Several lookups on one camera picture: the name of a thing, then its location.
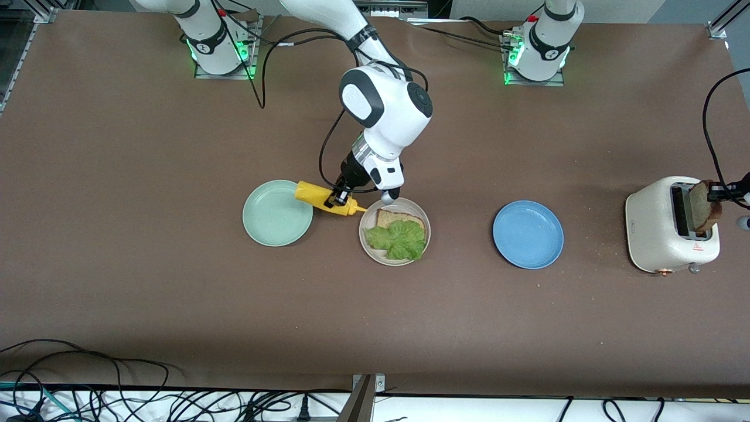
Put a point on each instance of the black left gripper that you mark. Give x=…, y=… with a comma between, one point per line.
x=728, y=191

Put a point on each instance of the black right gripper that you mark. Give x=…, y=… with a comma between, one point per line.
x=352, y=174

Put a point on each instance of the brown bread slice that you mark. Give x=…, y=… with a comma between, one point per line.
x=392, y=218
x=700, y=214

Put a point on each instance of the yellow mustard squeeze bottle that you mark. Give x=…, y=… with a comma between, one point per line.
x=310, y=193

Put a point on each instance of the green lettuce leaf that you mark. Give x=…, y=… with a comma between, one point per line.
x=398, y=240

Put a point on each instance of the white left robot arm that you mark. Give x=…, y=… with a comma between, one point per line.
x=548, y=53

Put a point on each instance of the beige plate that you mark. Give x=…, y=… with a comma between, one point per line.
x=369, y=217

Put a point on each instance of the mint green plate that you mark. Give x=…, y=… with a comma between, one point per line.
x=272, y=217

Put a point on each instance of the blue plate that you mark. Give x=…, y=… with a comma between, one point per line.
x=527, y=234

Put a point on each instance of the white toaster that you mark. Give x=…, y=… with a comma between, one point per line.
x=650, y=228

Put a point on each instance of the grey metal bar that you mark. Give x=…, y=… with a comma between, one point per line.
x=358, y=404

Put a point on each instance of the black power plug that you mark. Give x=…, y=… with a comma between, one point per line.
x=303, y=410

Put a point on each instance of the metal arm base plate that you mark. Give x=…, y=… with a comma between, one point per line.
x=533, y=83
x=254, y=58

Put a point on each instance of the aluminium frame profile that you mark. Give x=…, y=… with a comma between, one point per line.
x=716, y=29
x=17, y=67

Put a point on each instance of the grey metal rail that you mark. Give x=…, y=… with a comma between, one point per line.
x=384, y=6

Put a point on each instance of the small aluminium bracket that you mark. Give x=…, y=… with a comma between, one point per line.
x=379, y=384

